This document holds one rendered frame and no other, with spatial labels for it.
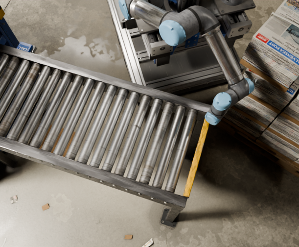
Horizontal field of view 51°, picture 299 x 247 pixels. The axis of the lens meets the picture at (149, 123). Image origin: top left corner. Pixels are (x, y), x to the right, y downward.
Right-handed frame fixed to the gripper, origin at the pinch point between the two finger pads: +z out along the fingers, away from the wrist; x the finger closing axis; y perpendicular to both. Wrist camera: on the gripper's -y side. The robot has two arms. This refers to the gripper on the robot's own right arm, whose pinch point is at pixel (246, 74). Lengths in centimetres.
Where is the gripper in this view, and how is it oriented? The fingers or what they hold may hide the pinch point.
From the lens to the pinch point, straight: 176.8
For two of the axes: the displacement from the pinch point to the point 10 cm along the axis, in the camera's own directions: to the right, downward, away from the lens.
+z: 6.2, -7.3, 2.9
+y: 0.0, -3.7, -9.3
